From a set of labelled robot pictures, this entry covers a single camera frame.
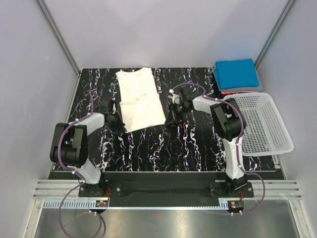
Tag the white slotted cable duct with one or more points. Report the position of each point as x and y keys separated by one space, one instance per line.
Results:
x=97 y=204

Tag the white t-shirt with print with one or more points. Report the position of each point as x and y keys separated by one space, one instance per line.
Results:
x=140 y=103

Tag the right aluminium corner post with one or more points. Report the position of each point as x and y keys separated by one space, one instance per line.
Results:
x=275 y=30

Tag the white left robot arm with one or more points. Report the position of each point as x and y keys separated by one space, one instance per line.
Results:
x=70 y=140

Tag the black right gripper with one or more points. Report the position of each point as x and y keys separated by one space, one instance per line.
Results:
x=176 y=117

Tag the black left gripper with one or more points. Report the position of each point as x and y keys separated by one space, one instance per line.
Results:
x=120 y=128

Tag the white plastic laundry basket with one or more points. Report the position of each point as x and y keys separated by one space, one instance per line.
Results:
x=265 y=133

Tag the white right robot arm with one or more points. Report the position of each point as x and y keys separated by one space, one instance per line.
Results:
x=228 y=124

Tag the aluminium frame rail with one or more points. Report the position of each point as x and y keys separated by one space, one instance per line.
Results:
x=274 y=189

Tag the aluminium corner post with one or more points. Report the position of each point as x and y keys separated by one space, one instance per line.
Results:
x=54 y=27
x=275 y=30

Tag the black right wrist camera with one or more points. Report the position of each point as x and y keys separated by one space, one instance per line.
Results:
x=184 y=93

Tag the folded pink t-shirt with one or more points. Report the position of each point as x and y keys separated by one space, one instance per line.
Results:
x=236 y=92

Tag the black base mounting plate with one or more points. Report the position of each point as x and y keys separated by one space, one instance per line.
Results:
x=172 y=188

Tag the left aluminium corner post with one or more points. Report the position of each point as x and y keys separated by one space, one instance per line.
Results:
x=54 y=27

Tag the folded blue t-shirt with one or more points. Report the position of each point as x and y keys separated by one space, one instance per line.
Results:
x=236 y=73

